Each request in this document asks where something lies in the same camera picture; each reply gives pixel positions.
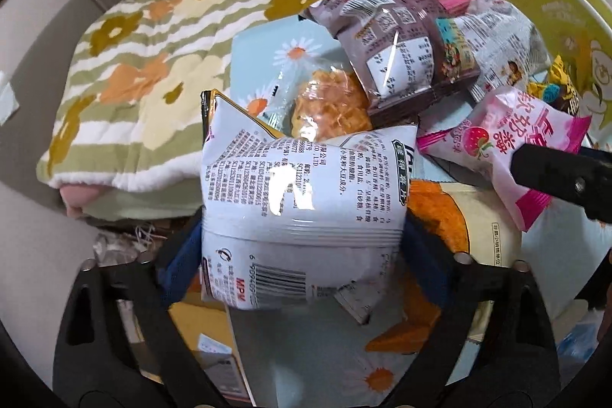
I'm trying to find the white paper on wall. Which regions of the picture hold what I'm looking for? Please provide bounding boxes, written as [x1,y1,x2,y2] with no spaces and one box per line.
[0,71,21,124]

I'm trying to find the light green bedsheet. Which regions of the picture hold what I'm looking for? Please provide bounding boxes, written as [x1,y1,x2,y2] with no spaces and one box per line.
[81,188,202,227]

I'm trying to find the dark yellow snack packet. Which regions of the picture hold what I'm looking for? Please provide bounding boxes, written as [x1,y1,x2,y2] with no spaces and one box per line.
[526,54,581,115]

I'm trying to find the cardboard box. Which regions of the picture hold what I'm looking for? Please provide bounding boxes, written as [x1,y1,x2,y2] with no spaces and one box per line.
[169,288,254,404]

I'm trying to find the silver white snack bag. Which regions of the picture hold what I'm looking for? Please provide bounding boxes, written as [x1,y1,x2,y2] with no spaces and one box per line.
[449,0,550,103]

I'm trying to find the cream and orange snack bag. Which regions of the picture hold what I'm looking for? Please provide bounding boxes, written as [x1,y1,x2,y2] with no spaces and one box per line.
[366,179,524,354]

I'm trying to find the striped floral blanket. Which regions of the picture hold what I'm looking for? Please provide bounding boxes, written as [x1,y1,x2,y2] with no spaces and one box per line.
[36,0,474,203]

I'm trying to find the purple snack bag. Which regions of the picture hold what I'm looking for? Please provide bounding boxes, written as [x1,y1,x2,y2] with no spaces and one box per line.
[299,0,481,122]

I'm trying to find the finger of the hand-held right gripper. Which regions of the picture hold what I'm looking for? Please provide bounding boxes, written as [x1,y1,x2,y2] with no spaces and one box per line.
[508,143,612,224]

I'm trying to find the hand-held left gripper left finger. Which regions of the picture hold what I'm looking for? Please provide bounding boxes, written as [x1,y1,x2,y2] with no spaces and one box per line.
[52,207,254,408]

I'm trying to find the pink strawberry snack packet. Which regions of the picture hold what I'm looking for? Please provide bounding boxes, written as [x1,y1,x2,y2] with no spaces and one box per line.
[416,85,594,232]

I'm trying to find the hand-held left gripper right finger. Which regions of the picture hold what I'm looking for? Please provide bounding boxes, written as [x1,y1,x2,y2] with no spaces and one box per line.
[382,214,562,408]

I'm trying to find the clear bag of orange crackers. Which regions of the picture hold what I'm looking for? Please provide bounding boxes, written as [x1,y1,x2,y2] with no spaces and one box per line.
[263,64,374,141]

